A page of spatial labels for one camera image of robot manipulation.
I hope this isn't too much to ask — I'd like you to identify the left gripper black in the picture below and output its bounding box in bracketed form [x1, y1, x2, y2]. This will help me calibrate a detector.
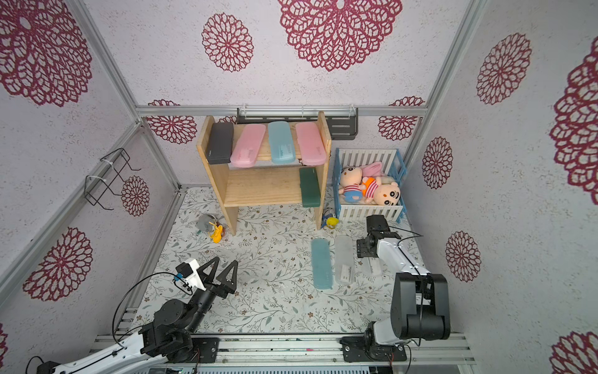
[185, 259, 238, 335]

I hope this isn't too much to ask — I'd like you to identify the clear pencil case with label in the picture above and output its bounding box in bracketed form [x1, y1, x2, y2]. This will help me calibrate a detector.
[334, 235, 355, 285]

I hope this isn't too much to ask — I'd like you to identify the teal pencil case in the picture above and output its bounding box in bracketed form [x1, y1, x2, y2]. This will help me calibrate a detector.
[311, 238, 333, 290]

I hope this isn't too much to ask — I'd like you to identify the dark green pencil case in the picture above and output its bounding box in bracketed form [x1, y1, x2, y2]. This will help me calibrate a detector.
[299, 168, 321, 208]

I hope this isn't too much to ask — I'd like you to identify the clear frosted pencil case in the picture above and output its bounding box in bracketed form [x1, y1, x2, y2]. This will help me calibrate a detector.
[359, 257, 382, 278]

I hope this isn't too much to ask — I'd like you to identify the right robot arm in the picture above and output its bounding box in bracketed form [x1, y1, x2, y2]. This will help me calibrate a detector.
[357, 215, 451, 348]

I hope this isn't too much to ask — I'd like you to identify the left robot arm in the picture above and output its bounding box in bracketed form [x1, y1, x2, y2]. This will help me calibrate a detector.
[36, 257, 239, 373]

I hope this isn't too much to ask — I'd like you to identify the wooden two-tier shelf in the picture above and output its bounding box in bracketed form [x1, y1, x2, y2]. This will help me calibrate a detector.
[197, 111, 332, 235]

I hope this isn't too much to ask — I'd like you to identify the pink pencil case right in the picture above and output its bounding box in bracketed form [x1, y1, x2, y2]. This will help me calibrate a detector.
[295, 122, 326, 166]

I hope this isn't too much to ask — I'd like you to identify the pink pencil case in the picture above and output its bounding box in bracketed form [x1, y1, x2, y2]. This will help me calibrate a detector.
[230, 124, 266, 168]
[295, 122, 326, 166]

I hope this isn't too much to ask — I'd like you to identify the pink pencil case left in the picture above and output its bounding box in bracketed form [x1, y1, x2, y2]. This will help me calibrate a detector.
[230, 124, 266, 168]

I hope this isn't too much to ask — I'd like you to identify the light blue pencil case top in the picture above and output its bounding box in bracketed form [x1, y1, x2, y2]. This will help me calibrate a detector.
[268, 121, 296, 165]

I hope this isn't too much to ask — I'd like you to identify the dark grey pencil case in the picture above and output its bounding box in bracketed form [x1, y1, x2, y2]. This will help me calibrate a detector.
[206, 122, 235, 165]

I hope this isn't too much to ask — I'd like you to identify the small yellow blue toy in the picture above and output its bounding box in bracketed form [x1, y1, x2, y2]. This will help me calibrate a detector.
[322, 213, 339, 229]

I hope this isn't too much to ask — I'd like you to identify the yellow and grey toy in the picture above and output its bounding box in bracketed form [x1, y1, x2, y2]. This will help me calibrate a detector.
[196, 213, 224, 243]

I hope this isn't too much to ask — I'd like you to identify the cartoon boy plush doll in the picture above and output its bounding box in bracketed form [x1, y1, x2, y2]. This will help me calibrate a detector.
[360, 177, 401, 206]

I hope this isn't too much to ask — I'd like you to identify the white and blue toy crib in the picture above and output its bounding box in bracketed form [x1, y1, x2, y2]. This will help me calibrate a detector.
[332, 149, 406, 221]

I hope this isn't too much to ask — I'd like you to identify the pink rabbit plush doll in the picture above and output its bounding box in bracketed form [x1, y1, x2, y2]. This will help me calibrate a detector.
[338, 161, 383, 204]

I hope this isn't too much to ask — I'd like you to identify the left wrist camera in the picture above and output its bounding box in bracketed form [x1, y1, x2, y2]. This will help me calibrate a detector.
[175, 259, 206, 291]

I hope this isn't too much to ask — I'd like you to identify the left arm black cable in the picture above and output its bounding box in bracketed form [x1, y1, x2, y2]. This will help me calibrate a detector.
[25, 272, 195, 374]

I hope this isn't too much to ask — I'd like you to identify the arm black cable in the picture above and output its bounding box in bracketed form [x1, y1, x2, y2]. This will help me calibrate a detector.
[25, 272, 195, 374]
[387, 225, 433, 328]

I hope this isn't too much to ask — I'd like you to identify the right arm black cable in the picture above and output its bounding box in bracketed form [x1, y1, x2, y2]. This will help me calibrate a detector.
[387, 225, 433, 328]

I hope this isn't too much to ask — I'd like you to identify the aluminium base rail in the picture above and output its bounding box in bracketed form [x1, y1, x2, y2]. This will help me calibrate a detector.
[192, 333, 481, 373]

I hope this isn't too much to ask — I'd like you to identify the black wire wall rack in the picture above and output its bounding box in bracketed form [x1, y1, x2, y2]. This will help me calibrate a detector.
[83, 147, 140, 211]

